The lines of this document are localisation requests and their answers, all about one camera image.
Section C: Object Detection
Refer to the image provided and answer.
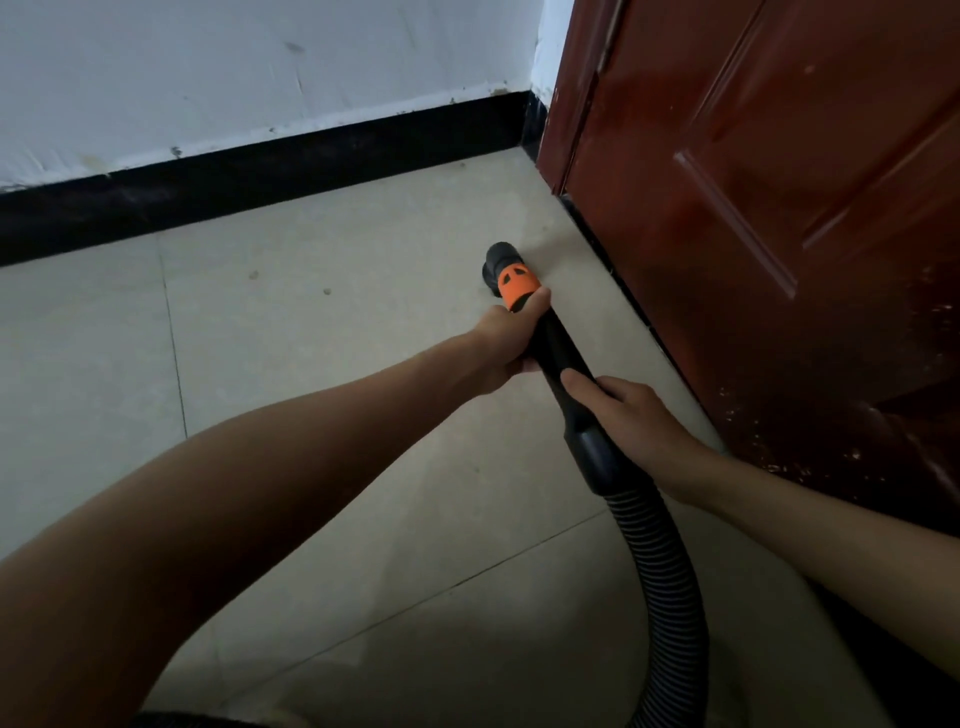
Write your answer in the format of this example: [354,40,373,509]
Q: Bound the person's right hand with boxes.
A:
[559,367,719,509]

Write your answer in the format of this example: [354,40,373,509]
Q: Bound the person's left hand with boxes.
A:
[462,285,554,399]

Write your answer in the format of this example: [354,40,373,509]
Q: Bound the black vacuum hose with handle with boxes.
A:
[481,241,710,728]

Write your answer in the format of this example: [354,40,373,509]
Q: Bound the person's left forearm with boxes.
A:
[0,337,489,728]

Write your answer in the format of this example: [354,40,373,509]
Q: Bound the person's right forearm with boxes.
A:
[687,453,960,680]

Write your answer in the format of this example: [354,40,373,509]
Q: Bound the tiled floor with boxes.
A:
[0,145,902,728]

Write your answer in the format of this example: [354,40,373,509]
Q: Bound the person's black trousers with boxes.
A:
[127,711,309,728]

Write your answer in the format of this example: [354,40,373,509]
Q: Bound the dark red wooden panel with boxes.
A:
[535,0,960,539]

